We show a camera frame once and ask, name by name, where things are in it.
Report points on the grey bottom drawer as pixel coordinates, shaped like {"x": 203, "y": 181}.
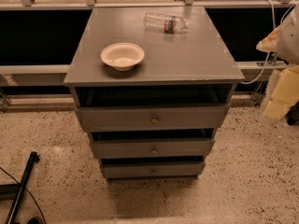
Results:
{"x": 152, "y": 170}

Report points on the grey drawer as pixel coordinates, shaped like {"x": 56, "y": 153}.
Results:
{"x": 152, "y": 148}
{"x": 114, "y": 119}
{"x": 152, "y": 170}

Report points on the dark robot base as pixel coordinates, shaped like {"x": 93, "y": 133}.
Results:
{"x": 293, "y": 115}

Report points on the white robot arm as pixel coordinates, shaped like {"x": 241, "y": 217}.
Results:
{"x": 283, "y": 86}

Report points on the grey drawer cabinet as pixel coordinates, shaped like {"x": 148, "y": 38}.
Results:
{"x": 188, "y": 69}

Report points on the grey top drawer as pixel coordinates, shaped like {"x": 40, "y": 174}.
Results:
{"x": 114, "y": 119}

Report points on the grey middle drawer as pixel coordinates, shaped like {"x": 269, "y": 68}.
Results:
{"x": 152, "y": 148}

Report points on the white paper bowl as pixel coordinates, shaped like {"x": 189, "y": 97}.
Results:
{"x": 122, "y": 56}

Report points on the clear plastic water bottle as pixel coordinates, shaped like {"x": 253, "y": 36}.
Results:
{"x": 169, "y": 24}

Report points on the black stand leg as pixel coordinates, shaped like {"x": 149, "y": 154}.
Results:
{"x": 14, "y": 192}

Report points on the metal railing frame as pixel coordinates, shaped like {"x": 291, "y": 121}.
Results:
{"x": 39, "y": 37}

